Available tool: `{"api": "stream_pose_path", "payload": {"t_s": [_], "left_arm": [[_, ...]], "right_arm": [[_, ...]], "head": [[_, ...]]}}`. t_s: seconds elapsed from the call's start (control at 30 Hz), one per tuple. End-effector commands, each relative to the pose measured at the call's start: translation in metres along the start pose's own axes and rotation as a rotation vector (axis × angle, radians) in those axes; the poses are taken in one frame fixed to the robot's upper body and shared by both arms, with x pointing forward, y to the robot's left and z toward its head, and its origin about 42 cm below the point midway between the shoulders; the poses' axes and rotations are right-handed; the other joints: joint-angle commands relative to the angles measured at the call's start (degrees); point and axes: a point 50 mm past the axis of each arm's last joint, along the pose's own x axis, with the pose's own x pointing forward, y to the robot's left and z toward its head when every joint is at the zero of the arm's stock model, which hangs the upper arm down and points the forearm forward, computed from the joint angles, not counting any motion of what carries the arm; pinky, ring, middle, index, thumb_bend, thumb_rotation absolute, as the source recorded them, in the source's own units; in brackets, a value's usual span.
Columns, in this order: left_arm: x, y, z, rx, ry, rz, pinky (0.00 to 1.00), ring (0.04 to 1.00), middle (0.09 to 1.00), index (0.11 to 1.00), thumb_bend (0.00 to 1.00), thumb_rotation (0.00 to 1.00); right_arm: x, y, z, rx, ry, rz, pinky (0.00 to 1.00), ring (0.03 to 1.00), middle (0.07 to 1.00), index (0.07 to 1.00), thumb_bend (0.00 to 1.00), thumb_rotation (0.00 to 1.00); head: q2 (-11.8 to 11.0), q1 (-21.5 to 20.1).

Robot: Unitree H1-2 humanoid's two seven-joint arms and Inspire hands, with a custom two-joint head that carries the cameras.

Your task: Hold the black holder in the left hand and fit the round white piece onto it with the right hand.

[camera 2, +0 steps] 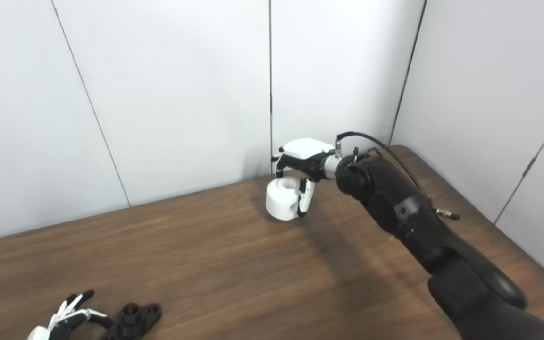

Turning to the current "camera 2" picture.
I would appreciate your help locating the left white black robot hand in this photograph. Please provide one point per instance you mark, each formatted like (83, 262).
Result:
(62, 321)

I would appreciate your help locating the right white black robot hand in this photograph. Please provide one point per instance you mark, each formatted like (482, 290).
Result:
(307, 156)

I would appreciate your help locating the round white piece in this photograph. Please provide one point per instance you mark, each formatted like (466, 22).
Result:
(281, 200)

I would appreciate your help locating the black flanged holder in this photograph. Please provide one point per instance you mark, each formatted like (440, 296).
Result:
(132, 318)

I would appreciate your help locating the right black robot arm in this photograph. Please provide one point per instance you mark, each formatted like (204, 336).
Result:
(418, 226)

